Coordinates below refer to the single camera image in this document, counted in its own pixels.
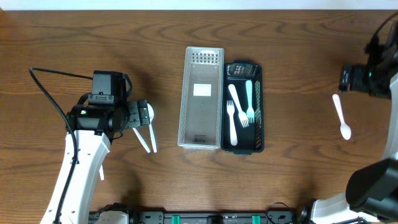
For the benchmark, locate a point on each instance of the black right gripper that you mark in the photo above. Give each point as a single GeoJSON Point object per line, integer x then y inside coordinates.
{"type": "Point", "coordinates": [344, 78]}

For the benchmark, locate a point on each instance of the clear perforated plastic basket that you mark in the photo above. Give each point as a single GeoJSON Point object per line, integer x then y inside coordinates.
{"type": "Point", "coordinates": [201, 103]}

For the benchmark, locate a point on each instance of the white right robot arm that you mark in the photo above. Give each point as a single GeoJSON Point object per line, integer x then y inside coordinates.
{"type": "Point", "coordinates": [371, 192]}

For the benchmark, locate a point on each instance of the dark green plastic basket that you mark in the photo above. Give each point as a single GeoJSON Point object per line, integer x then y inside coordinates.
{"type": "Point", "coordinates": [251, 139]}

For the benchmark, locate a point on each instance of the white plastic fork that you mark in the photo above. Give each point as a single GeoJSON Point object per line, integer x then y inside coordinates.
{"type": "Point", "coordinates": [232, 128]}
{"type": "Point", "coordinates": [241, 114]}

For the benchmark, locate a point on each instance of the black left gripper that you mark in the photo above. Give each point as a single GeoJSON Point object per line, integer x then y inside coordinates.
{"type": "Point", "coordinates": [143, 112]}

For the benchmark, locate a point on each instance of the pale green plastic fork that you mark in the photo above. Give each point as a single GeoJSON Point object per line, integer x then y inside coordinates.
{"type": "Point", "coordinates": [250, 110]}

